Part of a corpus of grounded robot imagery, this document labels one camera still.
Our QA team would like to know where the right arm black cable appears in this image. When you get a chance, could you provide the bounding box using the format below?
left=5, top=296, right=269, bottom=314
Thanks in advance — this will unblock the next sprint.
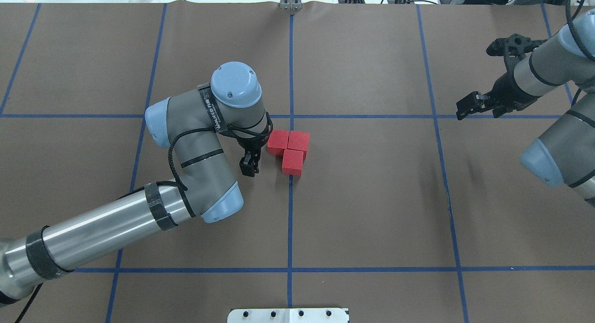
left=565, top=0, right=595, bottom=105

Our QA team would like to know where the red cube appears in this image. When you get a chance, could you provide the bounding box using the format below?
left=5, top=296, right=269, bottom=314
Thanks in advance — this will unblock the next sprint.
left=281, top=149, right=304, bottom=176
left=266, top=130, right=290, bottom=156
left=287, top=130, right=311, bottom=160

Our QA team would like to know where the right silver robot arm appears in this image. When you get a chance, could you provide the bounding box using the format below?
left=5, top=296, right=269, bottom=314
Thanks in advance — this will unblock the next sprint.
left=456, top=7, right=595, bottom=206

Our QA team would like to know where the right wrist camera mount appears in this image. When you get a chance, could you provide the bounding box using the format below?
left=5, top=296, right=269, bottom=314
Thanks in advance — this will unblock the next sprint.
left=485, top=33, right=548, bottom=75

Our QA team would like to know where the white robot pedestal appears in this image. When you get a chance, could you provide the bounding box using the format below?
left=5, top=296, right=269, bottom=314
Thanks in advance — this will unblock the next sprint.
left=227, top=308, right=350, bottom=323

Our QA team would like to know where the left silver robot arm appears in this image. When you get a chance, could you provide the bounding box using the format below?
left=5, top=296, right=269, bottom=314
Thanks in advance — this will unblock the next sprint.
left=1, top=62, right=273, bottom=307

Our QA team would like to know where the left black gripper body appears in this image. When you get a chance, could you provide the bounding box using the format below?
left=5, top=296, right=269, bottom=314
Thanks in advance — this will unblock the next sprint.
left=228, top=112, right=274, bottom=152

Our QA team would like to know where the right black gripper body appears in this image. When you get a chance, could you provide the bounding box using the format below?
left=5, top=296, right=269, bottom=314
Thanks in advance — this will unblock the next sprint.
left=490, top=73, right=539, bottom=118

